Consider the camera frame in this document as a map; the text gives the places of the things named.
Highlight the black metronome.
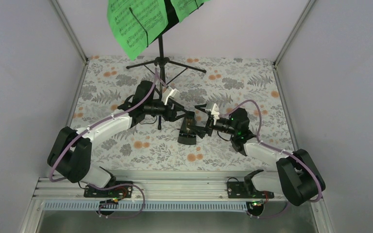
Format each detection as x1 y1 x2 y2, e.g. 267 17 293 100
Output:
177 116 197 146

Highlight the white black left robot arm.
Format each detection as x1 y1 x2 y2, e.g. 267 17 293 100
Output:
47 81 188 197

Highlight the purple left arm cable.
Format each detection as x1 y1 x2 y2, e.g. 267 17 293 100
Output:
48 67 174 220

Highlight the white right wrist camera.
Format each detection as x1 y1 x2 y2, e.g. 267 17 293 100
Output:
204 102 220 123

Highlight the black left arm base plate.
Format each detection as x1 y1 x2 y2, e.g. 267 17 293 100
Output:
83 181 133 199

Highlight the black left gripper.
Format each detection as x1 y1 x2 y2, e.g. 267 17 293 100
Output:
144 97 188 122

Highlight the grey slotted cable duct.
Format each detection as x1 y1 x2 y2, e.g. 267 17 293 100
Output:
43 200 247 212

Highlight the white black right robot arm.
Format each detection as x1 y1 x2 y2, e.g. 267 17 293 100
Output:
190 103 325 206

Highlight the floral patterned mat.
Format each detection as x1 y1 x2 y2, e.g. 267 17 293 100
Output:
71 55 293 171

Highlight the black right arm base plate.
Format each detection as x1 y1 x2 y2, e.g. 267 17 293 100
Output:
226 181 274 199

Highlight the green sheet music left page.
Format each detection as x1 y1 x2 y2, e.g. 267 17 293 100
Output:
107 0 168 60

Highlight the aluminium rail frame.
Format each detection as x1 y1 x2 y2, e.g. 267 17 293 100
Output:
34 169 322 201

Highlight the black music stand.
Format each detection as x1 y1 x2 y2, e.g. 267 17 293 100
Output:
126 0 206 130

